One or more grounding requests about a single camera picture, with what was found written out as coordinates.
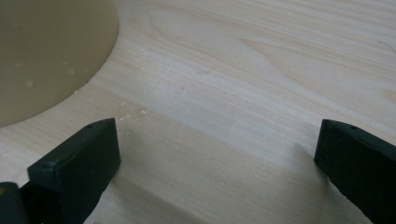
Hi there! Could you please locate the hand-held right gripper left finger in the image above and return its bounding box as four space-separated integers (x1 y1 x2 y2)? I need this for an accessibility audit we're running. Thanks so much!
19 117 121 224

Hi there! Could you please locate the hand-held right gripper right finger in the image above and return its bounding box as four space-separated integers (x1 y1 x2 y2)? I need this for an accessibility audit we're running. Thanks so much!
313 119 396 224

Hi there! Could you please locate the cream perforated-top container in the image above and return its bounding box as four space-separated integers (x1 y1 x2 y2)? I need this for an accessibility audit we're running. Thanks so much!
0 0 120 128

